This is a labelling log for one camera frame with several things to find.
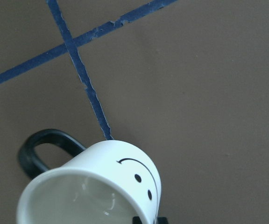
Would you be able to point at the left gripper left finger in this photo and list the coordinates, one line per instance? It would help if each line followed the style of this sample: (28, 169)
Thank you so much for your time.
(136, 220)

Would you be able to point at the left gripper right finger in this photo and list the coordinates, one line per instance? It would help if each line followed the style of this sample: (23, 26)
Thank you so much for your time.
(162, 220)

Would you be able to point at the white mug with smiley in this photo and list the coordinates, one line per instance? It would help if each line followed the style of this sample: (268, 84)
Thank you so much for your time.
(109, 182)

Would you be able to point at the brown paper table cover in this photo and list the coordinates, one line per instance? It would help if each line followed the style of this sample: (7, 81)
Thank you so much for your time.
(188, 84)

